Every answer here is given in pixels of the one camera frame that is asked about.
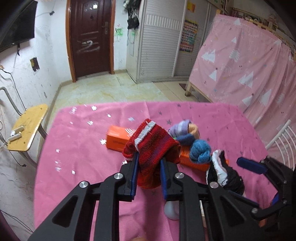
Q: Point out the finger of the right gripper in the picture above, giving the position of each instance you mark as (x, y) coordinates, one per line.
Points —
(275, 199)
(251, 165)

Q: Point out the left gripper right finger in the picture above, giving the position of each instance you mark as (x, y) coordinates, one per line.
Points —
(171, 180)

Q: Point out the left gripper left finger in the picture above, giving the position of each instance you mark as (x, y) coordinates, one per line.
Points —
(129, 171)

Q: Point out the pale green cup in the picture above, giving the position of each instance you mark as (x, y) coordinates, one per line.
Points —
(171, 210)

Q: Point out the black white sock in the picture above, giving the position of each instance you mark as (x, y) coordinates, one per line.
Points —
(221, 173)

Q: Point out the blue yarn ball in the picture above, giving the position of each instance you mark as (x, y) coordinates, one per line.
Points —
(199, 150)

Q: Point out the red knitted sock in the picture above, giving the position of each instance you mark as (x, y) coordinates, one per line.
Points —
(153, 143)

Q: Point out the orange carton box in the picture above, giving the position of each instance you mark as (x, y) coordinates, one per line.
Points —
(117, 137)

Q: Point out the purple orange sock bundle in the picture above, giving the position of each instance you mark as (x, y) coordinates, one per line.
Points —
(183, 128)

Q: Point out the white metal chair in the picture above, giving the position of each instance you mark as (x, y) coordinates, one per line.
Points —
(284, 140)

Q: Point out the pink tree pattern curtain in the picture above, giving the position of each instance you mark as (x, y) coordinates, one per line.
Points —
(249, 67)

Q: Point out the yellow wooden chair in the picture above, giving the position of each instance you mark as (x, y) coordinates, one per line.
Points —
(31, 119)

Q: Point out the white power strip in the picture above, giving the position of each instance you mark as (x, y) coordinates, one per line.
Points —
(16, 134)

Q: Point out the white louvered wardrobe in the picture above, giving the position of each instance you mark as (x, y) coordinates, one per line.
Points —
(153, 53)

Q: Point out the dark brown door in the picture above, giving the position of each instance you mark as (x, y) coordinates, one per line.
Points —
(89, 37)

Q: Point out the black hanging bags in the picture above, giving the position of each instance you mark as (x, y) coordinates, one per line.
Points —
(132, 8)

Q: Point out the colourful wall chart poster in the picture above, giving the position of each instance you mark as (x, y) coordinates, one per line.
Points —
(189, 33)

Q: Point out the black wall television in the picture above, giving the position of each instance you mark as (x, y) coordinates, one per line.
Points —
(17, 22)

